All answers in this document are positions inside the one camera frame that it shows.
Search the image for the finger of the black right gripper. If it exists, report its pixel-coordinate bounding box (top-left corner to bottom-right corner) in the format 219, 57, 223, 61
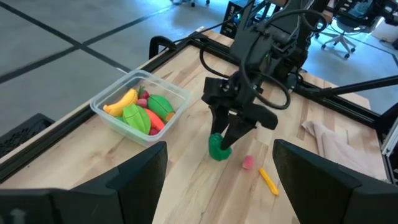
220, 113, 258, 151
210, 105, 231, 138

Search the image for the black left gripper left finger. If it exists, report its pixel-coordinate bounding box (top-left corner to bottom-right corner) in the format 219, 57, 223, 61
67, 141, 169, 224

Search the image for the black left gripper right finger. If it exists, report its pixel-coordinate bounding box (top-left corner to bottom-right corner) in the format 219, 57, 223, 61
272, 139, 374, 224

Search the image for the dark green toy pepper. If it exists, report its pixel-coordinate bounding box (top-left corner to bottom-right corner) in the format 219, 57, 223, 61
208, 133, 233, 162

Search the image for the orange toy carrot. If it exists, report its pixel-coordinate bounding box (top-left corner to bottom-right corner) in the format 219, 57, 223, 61
143, 108, 166, 131

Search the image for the light green toy starfruit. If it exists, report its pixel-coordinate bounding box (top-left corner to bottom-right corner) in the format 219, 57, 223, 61
122, 103, 152, 135

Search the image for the yellow toy banana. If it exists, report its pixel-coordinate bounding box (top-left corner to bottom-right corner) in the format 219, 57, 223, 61
103, 88, 139, 118

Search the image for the clear plastic tupperware container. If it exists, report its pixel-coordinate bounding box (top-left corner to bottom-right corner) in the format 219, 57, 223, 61
89, 69, 191, 147

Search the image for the small pink toy ball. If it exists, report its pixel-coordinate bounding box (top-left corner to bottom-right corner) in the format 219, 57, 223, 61
242, 155, 255, 170

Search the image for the yellow toy french fry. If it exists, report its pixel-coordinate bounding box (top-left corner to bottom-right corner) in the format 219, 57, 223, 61
258, 167, 280, 197

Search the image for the pink soft object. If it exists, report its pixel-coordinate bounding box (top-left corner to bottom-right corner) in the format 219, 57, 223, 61
300, 119, 388, 181

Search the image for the black computer tower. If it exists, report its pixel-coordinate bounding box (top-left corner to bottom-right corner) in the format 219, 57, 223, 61
220, 0, 252, 40

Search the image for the office chair white base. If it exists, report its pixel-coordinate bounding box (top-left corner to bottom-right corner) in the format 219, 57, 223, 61
314, 0, 385, 60

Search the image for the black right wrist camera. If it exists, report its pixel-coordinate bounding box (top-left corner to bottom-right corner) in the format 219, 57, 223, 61
248, 103, 279, 131

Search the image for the black arched cable loop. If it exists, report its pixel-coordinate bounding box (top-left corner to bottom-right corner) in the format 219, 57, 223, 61
148, 35, 178, 60

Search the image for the silver frame bracket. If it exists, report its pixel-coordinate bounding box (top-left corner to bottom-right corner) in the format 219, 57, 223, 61
379, 116, 398, 158

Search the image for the black aluminium table frame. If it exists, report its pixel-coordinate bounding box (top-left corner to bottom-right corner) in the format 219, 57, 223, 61
0, 29, 398, 187

